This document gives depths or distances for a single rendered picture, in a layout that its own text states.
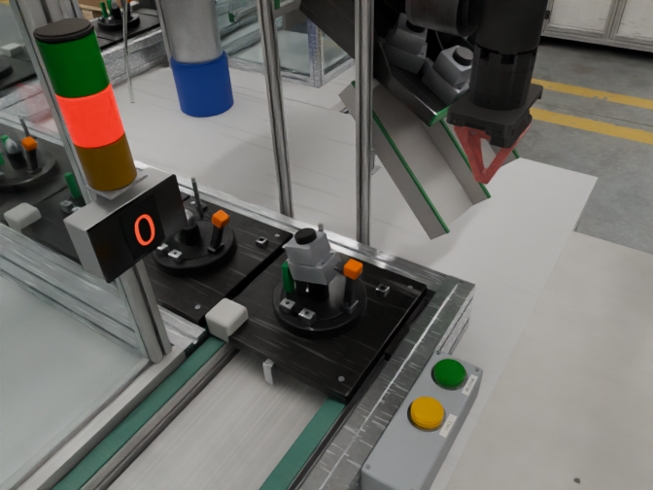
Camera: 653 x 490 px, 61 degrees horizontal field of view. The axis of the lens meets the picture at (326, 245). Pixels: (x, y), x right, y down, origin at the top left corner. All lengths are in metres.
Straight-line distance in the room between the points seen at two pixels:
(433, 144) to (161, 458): 0.65
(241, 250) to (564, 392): 0.55
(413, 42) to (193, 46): 0.84
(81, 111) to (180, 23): 1.03
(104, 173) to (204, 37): 1.03
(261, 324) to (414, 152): 0.39
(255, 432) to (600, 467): 0.46
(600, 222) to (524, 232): 1.64
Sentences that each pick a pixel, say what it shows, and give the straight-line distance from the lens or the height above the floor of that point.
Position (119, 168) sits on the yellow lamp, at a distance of 0.60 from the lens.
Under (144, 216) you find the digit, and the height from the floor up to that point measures 1.22.
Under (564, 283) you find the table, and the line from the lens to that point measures 1.10.
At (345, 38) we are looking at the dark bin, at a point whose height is 1.28.
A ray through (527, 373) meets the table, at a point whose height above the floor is 0.86.
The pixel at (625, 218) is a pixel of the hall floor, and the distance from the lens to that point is 2.89.
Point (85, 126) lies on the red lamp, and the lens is 0.57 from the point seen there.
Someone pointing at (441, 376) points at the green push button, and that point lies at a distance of 0.76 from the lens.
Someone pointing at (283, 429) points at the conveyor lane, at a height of 0.92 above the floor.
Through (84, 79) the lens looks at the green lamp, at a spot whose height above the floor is 1.38.
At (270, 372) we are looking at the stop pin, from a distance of 0.78.
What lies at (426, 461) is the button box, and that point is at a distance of 0.70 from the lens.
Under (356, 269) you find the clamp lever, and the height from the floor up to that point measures 1.07.
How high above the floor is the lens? 1.57
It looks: 39 degrees down
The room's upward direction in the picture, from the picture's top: 3 degrees counter-clockwise
